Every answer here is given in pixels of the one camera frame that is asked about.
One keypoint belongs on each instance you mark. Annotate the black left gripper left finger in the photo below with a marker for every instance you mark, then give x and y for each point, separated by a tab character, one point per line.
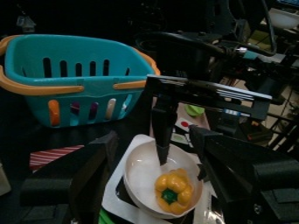
65	186

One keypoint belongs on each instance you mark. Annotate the yellow toy squash piece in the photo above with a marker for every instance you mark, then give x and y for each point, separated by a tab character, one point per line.
173	189

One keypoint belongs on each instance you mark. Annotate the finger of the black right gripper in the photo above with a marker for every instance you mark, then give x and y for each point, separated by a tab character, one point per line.
162	131

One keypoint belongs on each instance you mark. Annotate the white round container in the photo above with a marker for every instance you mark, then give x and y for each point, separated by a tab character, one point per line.
284	17

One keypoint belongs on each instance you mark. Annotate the green yellow toy vegetable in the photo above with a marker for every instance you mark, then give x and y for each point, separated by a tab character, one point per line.
104	218

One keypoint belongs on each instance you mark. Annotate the striped cloth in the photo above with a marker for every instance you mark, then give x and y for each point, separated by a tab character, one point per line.
50	156

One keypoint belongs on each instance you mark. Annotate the light green toy piece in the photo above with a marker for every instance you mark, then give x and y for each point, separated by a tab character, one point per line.
193	110

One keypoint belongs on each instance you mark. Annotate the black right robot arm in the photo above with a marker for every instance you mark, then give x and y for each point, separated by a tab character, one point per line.
221	17

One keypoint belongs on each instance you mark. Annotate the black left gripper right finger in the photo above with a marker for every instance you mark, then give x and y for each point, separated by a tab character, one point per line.
252	180

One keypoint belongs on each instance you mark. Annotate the white card red dot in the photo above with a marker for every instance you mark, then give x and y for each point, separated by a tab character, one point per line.
184	124

